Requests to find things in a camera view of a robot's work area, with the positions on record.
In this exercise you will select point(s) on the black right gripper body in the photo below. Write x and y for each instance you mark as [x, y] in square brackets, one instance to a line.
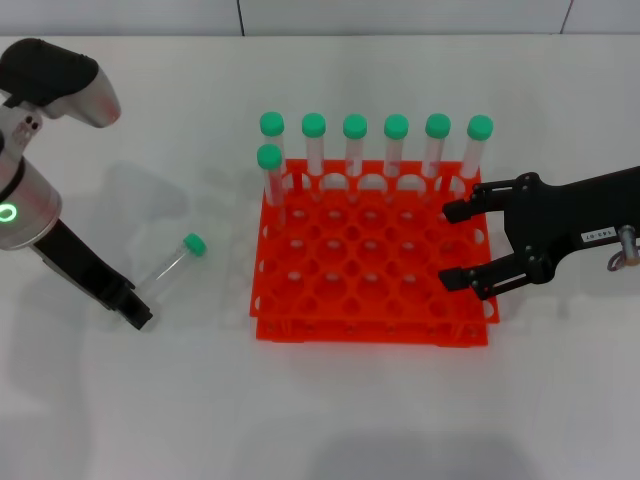
[560, 215]

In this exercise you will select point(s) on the orange test tube rack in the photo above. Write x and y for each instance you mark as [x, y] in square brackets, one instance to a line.
[375, 334]

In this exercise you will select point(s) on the green capped clear test tube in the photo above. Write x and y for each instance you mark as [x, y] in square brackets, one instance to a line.
[269, 156]
[396, 126]
[272, 123]
[194, 244]
[355, 126]
[438, 126]
[480, 127]
[313, 125]

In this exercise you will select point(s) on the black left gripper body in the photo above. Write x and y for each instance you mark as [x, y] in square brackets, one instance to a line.
[85, 265]

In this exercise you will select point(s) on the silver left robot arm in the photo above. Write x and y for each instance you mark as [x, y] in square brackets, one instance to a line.
[30, 200]

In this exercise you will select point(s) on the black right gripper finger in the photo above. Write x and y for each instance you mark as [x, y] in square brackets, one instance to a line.
[455, 279]
[457, 212]

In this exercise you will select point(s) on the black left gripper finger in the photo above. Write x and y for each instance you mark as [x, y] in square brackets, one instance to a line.
[139, 315]

